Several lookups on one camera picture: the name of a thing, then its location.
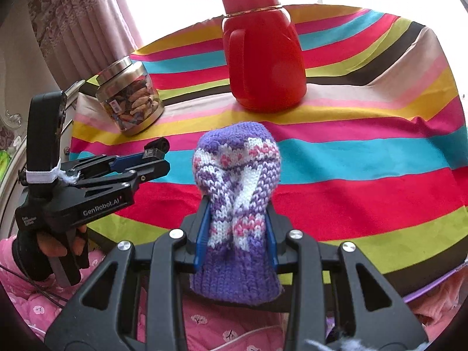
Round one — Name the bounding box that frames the pale fuzzy sock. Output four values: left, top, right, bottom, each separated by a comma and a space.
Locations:
305, 336, 428, 351

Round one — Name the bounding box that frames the purple plastic basin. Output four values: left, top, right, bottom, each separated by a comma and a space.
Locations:
404, 259, 468, 304

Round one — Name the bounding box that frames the rainbow striped tablecloth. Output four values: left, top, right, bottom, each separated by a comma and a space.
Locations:
69, 4, 468, 297

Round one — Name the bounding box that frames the red plastic jug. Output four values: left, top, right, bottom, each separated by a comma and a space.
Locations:
220, 0, 308, 113

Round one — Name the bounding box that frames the glass jar of snacks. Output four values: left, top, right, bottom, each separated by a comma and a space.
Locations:
96, 56, 165, 137

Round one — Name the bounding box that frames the pink patterned curtain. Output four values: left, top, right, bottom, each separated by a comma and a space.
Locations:
27, 0, 145, 88

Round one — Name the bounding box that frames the person's left forearm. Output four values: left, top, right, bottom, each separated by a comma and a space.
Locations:
0, 237, 48, 300

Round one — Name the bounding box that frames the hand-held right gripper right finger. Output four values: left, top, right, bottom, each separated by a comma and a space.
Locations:
266, 205, 428, 351

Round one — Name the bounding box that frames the purple white knit hat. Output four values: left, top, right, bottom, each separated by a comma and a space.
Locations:
189, 121, 284, 306

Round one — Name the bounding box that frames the person's left hand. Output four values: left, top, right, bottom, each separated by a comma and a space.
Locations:
11, 223, 90, 282

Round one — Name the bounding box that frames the metal frame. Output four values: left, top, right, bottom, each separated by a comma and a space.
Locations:
64, 80, 99, 97

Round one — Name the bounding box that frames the salmon pink cloth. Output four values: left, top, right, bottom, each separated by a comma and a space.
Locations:
409, 271, 468, 328

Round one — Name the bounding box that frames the white elastic band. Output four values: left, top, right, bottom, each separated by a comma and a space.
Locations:
26, 167, 80, 186

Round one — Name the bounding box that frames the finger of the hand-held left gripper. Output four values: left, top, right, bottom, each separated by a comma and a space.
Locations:
75, 160, 172, 195
69, 137, 171, 171

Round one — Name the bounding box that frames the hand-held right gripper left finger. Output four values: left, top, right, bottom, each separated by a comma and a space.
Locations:
44, 197, 213, 351

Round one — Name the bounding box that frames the pink quilted clothing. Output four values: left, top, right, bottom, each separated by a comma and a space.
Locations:
22, 285, 330, 351

